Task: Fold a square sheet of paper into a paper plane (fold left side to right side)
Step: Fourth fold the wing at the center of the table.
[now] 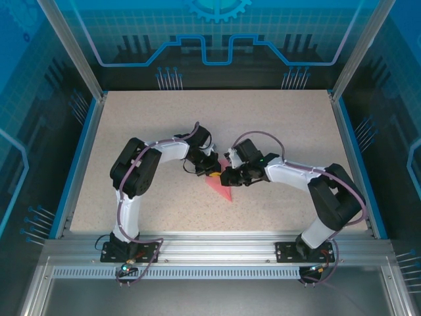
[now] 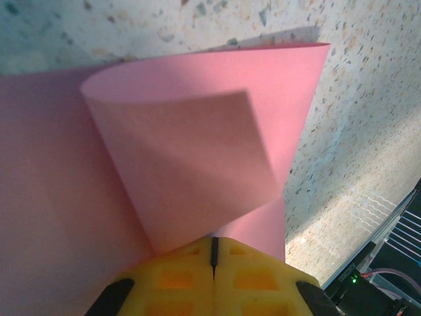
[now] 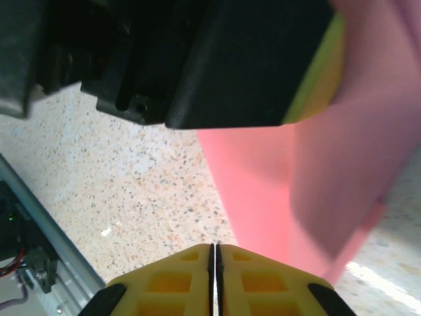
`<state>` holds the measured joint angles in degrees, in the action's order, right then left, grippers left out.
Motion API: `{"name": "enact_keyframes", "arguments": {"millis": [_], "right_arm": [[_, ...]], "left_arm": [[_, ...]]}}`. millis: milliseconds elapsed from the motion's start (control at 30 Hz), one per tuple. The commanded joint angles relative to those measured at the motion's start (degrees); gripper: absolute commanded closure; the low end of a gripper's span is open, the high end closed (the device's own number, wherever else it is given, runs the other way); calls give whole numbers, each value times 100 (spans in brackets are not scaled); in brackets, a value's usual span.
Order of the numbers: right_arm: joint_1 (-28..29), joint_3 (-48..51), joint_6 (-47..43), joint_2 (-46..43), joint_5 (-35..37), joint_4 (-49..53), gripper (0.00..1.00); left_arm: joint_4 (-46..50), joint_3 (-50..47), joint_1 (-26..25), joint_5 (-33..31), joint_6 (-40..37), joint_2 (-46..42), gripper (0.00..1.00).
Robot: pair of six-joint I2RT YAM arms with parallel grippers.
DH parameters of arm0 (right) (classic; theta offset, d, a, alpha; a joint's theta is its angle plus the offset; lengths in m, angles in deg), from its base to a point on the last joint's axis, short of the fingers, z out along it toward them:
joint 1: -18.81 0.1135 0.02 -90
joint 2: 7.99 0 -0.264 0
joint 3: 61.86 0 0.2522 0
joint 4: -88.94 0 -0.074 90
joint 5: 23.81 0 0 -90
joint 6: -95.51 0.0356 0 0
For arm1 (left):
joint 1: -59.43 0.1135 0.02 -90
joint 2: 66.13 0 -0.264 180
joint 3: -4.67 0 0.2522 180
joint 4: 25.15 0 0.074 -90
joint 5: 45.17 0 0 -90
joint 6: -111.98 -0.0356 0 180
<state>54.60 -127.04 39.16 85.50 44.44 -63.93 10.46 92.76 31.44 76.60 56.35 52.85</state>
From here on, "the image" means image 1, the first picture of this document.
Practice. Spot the pink cloth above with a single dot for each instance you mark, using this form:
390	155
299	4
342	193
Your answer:
223	191

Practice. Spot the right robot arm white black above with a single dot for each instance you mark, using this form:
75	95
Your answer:
289	172

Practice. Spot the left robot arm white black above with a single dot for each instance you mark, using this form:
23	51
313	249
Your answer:
128	214

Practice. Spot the aluminium mounting rail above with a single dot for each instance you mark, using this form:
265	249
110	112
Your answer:
213	245

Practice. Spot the aluminium lower frame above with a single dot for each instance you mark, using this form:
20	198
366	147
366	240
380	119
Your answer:
213	262

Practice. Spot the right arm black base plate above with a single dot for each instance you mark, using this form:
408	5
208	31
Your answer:
284	251

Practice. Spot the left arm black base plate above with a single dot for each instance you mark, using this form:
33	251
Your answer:
148	246

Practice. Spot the aluminium side rail blue edge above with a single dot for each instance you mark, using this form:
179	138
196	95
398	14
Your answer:
82	158
358	164

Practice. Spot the blue printed enclosure panel gear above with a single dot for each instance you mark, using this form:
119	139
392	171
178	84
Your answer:
210	26

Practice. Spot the aluminium corner post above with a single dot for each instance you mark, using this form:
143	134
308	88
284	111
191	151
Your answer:
72	49
358	49

